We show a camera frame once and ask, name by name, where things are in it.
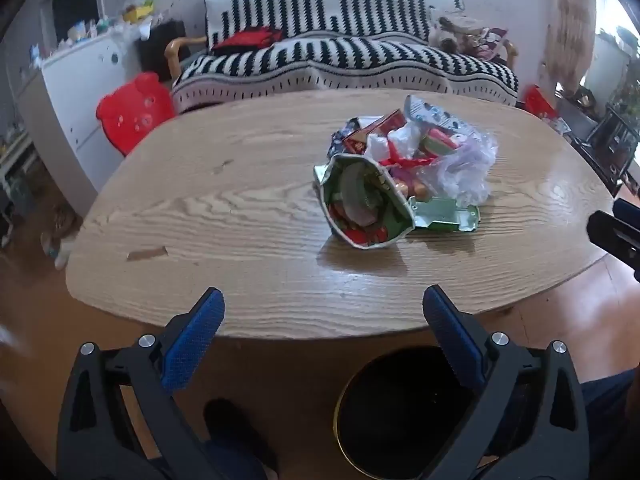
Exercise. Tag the black round trash bin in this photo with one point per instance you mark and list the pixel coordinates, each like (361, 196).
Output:
(400, 410)

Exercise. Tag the person's leg in blue pants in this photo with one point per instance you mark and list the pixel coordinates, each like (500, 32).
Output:
(612, 410)

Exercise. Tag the person's black shoe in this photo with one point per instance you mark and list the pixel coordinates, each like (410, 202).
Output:
(235, 430)

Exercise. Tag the red cardboard box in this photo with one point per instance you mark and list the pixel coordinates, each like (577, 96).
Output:
(372, 132)

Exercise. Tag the blue white wrapper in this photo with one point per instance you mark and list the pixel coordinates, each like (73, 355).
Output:
(430, 110)

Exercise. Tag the clear plastic bag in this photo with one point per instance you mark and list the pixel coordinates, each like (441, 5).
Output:
(467, 170)

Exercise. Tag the black plant stand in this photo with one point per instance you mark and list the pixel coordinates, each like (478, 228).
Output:
(612, 140)

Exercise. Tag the sofa with striped blanket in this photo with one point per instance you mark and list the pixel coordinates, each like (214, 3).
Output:
(350, 60)

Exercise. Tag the yellow toy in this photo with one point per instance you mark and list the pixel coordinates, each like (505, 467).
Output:
(137, 10)

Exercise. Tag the green snack bag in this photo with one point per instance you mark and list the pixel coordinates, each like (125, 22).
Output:
(360, 200)

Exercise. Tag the red pig stool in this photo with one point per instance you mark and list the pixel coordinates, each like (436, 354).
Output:
(132, 112)

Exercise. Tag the pale green flat packet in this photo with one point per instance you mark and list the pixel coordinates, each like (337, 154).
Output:
(445, 215)

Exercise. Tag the white crumpled tissue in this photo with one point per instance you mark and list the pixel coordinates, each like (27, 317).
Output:
(382, 147)

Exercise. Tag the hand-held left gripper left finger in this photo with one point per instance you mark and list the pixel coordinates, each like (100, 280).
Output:
(192, 340)

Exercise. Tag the wooden armrest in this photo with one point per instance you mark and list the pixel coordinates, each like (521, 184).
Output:
(175, 50)

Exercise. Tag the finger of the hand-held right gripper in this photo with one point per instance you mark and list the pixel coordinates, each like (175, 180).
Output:
(612, 235)
(629, 208)

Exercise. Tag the red green round cup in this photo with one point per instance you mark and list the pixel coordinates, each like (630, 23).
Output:
(440, 141)

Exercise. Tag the brown plush toy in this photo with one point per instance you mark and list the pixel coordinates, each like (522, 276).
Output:
(460, 32)

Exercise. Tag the patterned curtain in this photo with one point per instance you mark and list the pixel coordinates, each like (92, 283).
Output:
(570, 20)

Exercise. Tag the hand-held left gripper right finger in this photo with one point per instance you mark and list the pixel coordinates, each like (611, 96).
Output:
(452, 337)

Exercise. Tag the red paper bag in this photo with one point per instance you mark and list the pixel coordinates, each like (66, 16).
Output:
(539, 102)

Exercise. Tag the white cabinet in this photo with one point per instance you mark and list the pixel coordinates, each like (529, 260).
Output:
(75, 90)

